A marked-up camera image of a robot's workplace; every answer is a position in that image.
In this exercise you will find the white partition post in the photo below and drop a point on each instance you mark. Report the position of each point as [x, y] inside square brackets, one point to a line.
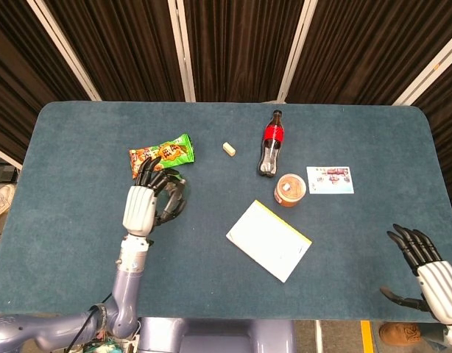
[64, 48]
[297, 48]
[182, 48]
[424, 73]

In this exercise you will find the beige eraser block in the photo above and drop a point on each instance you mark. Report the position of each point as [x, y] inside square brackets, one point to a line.
[229, 149]

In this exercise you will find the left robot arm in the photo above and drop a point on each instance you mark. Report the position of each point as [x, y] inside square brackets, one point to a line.
[128, 287]

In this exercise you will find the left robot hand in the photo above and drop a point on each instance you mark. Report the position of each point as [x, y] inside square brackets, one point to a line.
[139, 209]

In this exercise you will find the yellow floor tape strip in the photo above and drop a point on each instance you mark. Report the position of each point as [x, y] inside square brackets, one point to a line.
[366, 336]

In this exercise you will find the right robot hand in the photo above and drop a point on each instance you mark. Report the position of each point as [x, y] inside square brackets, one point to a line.
[437, 287]

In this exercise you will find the orange round cup container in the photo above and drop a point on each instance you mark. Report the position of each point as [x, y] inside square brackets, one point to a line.
[290, 189]

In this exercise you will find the dark brown corrugated panel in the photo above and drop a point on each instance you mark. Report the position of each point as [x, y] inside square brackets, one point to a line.
[16, 73]
[119, 48]
[240, 48]
[366, 48]

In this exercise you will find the white notepad with yellow edge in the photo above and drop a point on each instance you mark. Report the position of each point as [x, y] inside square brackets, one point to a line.
[266, 239]

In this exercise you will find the blue felt table cover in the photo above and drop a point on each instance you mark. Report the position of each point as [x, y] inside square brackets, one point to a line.
[211, 264]

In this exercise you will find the grey robot torso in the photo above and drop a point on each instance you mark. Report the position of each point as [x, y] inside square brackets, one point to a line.
[218, 336]

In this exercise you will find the cola bottle with red label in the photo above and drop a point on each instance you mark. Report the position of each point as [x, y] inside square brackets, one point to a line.
[272, 147]

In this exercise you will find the printed sticker card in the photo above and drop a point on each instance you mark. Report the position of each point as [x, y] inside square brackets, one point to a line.
[331, 180]

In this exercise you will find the green orange snack bag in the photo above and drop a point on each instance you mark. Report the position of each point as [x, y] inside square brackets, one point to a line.
[171, 150]

